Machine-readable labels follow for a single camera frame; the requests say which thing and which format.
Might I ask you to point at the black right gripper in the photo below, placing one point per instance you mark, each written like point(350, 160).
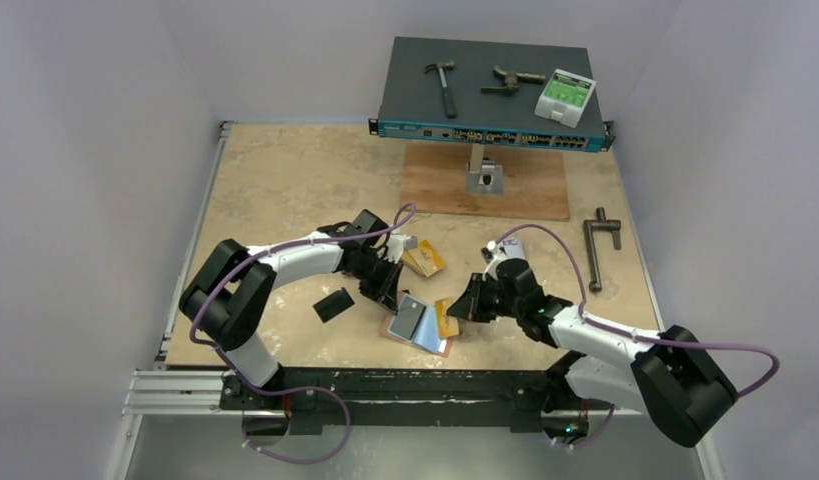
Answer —
point(482, 298)

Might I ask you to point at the white green electronic box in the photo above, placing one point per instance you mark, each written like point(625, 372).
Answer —
point(564, 98)

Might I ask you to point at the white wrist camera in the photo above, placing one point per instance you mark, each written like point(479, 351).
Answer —
point(398, 244)
point(493, 257)

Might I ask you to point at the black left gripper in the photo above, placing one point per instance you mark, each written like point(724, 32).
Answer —
point(385, 290)

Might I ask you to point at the black VIP card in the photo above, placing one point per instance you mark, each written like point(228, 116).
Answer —
point(406, 321)

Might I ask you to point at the brown wooden board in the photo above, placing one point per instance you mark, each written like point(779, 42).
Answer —
point(434, 179)

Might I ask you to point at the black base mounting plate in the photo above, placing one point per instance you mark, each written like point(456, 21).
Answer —
point(522, 401)

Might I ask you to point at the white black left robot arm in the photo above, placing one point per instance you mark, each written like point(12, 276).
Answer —
point(228, 295)

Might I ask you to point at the white silver card stack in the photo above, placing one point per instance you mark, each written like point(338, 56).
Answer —
point(512, 247)

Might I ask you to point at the pink leather card holder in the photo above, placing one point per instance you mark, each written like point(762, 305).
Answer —
point(426, 337)

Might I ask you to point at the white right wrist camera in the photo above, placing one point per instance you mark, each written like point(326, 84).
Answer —
point(493, 257)

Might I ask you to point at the metal stand bracket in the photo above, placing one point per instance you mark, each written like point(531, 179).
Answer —
point(483, 175)

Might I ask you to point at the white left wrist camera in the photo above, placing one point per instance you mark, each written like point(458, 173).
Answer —
point(398, 244)

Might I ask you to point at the rusty metal tool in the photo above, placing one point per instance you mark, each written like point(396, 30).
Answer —
point(511, 81)

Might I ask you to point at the small claw hammer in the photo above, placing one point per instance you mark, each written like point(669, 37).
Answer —
point(448, 99)

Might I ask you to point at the blue grey network switch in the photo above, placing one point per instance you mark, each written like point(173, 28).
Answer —
point(412, 107)

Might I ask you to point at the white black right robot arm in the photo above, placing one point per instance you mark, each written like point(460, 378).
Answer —
point(667, 376)

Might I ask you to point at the single gold VIP card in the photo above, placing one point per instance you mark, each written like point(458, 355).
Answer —
point(447, 325)

